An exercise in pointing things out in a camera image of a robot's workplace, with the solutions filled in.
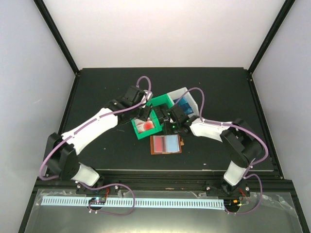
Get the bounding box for white red front card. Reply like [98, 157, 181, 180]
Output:
[154, 136, 165, 153]

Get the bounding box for brown leather card holder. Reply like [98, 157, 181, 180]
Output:
[150, 134, 184, 155]

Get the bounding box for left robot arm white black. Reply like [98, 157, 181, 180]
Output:
[39, 86, 153, 194]

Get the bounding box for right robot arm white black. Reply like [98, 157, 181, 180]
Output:
[163, 104, 269, 196]

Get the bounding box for stack of white red cards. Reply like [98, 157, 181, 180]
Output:
[134, 118, 155, 133]

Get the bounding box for stack of black cards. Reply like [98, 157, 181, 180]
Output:
[154, 104, 170, 124]

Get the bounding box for green bin with red cards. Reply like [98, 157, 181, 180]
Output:
[131, 110, 162, 140]

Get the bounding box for green bin with black cards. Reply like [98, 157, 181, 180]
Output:
[147, 94, 174, 124]

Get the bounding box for stack of blue cards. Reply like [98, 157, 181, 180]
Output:
[177, 97, 195, 115]

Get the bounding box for white bin with blue cards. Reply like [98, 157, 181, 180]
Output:
[167, 87, 199, 117]

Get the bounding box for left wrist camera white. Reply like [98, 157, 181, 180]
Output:
[142, 90, 153, 104]

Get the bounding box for white slotted cable duct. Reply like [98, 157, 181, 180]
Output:
[41, 196, 225, 210]

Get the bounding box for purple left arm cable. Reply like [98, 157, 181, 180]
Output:
[38, 76, 153, 216]

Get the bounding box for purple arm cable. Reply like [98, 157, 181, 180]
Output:
[173, 87, 269, 216]
[38, 76, 153, 216]

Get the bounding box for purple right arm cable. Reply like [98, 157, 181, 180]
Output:
[173, 87, 269, 216]

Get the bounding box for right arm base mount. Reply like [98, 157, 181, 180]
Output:
[205, 179, 250, 197]

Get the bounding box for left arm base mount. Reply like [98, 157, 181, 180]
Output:
[76, 178, 121, 196]

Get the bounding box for black aluminium frame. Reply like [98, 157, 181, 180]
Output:
[19, 0, 309, 233]

